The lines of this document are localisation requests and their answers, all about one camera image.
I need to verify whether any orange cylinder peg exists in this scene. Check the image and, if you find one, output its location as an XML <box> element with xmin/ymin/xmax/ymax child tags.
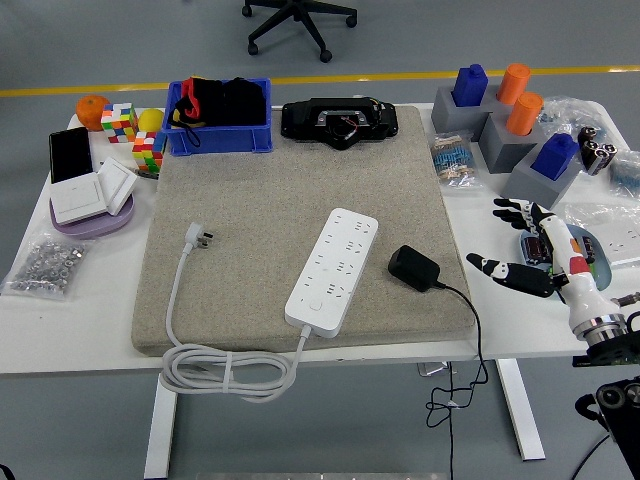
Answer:
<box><xmin>496</xmin><ymin>63</ymin><xmax>532</xmax><ymax>106</ymax></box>
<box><xmin>505</xmin><ymin>91</ymin><xmax>545</xmax><ymax>137</ymax></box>

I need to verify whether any black table control panel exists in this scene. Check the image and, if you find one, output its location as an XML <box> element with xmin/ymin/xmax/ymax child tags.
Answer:
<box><xmin>572</xmin><ymin>353</ymin><xmax>640</xmax><ymax>369</ymax></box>

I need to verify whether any white wall switch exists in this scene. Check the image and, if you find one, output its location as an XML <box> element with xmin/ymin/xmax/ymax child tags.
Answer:
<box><xmin>49</xmin><ymin>172</ymin><xmax>109</xmax><ymax>225</ymax></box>
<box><xmin>97</xmin><ymin>157</ymin><xmax>139</xmax><ymax>217</ymax></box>

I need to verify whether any blue square peg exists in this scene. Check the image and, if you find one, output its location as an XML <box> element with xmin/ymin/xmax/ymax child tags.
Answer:
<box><xmin>530</xmin><ymin>132</ymin><xmax>580</xmax><ymax>181</ymax></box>
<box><xmin>452</xmin><ymin>64</ymin><xmax>489</xmax><ymax>108</ymax></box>

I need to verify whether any orange fruit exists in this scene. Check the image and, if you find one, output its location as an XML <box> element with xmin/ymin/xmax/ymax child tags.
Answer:
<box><xmin>75</xmin><ymin>94</ymin><xmax>111</xmax><ymax>132</ymax></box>

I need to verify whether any white table leg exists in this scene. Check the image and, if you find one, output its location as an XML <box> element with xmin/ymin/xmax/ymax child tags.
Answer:
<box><xmin>494</xmin><ymin>358</ymin><xmax>546</xmax><ymax>462</ymax></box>
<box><xmin>143</xmin><ymin>372</ymin><xmax>179</xmax><ymax>480</ymax></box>

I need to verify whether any yellow lemon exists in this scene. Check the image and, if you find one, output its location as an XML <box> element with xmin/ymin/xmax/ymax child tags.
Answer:
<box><xmin>137</xmin><ymin>107</ymin><xmax>166</xmax><ymax>134</ymax></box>

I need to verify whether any black plug with cord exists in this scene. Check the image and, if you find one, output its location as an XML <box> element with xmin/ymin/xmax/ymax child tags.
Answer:
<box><xmin>387</xmin><ymin>244</ymin><xmax>490</xmax><ymax>480</ymax></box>

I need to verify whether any white power strip with cord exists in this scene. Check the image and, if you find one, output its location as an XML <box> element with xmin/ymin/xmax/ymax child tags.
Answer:
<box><xmin>158</xmin><ymin>207</ymin><xmax>380</xmax><ymax>404</ymax></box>

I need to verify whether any bagged white socket panel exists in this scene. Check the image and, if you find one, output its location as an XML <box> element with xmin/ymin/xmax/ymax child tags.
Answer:
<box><xmin>563</xmin><ymin>202</ymin><xmax>640</xmax><ymax>269</ymax></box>

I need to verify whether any multicoloured puzzle cube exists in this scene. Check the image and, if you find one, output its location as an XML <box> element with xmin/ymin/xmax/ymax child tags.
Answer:
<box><xmin>132</xmin><ymin>130</ymin><xmax>167</xmax><ymax>175</ymax></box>
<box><xmin>100</xmin><ymin>102</ymin><xmax>140</xmax><ymax>145</ymax></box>

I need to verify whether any clear bag of small parts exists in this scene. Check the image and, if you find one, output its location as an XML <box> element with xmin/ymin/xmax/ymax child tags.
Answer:
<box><xmin>539</xmin><ymin>96</ymin><xmax>609</xmax><ymax>139</ymax></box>

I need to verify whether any black electronic housing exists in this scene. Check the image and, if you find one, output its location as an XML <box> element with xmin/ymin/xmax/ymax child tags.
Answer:
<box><xmin>279</xmin><ymin>96</ymin><xmax>400</xmax><ymax>151</ymax></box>

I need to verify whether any grey peg holder block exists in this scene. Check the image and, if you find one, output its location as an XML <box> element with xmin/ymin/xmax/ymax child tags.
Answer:
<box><xmin>478</xmin><ymin>113</ymin><xmax>546</xmax><ymax>175</ymax></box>
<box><xmin>501</xmin><ymin>144</ymin><xmax>584</xmax><ymax>211</ymax></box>
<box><xmin>430</xmin><ymin>84</ymin><xmax>506</xmax><ymax>135</ymax></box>

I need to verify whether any bag of blue resistors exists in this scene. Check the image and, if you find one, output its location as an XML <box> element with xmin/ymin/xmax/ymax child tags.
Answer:
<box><xmin>608</xmin><ymin>149</ymin><xmax>640</xmax><ymax>197</ymax></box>

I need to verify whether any black red fabric bundle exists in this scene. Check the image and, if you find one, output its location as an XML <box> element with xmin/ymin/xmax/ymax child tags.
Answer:
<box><xmin>167</xmin><ymin>75</ymin><xmax>268</xmax><ymax>148</ymax></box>

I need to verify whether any light blue tray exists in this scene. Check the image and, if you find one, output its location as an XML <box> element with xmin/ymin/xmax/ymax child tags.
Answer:
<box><xmin>519</xmin><ymin>223</ymin><xmax>613</xmax><ymax>294</ymax></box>

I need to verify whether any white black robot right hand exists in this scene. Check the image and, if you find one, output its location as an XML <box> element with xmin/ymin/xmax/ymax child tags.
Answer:
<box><xmin>465</xmin><ymin>198</ymin><xmax>626</xmax><ymax>334</ymax></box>

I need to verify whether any grey-brown mat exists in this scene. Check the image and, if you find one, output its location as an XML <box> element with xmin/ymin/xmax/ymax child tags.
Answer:
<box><xmin>131</xmin><ymin>104</ymin><xmax>476</xmax><ymax>357</ymax></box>

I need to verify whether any bag of metal nuts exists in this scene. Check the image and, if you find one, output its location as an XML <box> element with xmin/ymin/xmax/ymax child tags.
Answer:
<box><xmin>0</xmin><ymin>232</ymin><xmax>94</xmax><ymax>301</ymax></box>

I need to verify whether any black smartphone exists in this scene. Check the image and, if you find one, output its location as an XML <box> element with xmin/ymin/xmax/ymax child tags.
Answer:
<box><xmin>48</xmin><ymin>126</ymin><xmax>95</xmax><ymax>185</ymax></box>

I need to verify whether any blue plastic bin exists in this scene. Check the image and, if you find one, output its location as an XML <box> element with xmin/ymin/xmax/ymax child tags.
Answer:
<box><xmin>166</xmin><ymin>77</ymin><xmax>275</xmax><ymax>157</ymax></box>

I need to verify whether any black office chair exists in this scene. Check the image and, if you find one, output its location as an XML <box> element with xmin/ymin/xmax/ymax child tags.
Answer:
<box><xmin>241</xmin><ymin>0</ymin><xmax>359</xmax><ymax>64</ymax></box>

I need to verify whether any purple tray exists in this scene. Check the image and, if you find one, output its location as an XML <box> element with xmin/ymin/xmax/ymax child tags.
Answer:
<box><xmin>48</xmin><ymin>192</ymin><xmax>136</xmax><ymax>239</ymax></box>

